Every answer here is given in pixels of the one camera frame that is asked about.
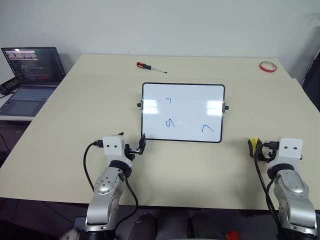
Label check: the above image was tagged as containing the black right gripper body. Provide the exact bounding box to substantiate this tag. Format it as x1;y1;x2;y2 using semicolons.
260;140;280;162

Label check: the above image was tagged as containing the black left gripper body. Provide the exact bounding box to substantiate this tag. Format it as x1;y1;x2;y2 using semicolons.
124;143;141;161

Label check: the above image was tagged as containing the yellow object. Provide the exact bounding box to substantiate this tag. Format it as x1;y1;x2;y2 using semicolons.
249;136;262;158

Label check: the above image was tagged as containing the small black-framed whiteboard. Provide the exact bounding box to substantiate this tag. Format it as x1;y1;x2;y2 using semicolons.
136;82;230;144

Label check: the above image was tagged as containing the orange and black screwdriver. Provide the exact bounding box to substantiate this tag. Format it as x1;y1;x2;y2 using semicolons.
136;61;168;75

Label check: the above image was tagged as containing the red tape roll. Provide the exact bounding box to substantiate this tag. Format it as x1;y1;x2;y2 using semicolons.
258;60;278;74

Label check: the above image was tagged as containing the blurry white object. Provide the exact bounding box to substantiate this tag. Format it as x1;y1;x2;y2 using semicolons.
61;227;81;240

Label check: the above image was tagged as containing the open grey laptop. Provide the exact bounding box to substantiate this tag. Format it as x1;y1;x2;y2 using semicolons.
0;46;67;118

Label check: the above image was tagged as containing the black handheld device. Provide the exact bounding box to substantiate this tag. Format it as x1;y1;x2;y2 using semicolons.
0;77;21;96

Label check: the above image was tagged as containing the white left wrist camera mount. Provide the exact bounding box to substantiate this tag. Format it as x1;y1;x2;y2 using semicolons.
102;134;134;169

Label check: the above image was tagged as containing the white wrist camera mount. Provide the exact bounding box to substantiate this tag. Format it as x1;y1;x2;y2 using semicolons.
267;136;304;169
102;134;134;169

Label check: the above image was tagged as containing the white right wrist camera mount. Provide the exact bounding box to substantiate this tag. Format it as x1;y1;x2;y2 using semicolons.
267;136;304;169

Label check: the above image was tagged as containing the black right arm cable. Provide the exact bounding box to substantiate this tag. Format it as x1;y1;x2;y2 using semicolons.
253;142;282;227

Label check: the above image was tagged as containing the black object at wall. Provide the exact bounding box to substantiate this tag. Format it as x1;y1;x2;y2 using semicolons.
300;48;320;114

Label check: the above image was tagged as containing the thin black floor cable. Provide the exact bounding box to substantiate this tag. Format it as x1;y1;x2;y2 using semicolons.
0;132;11;154

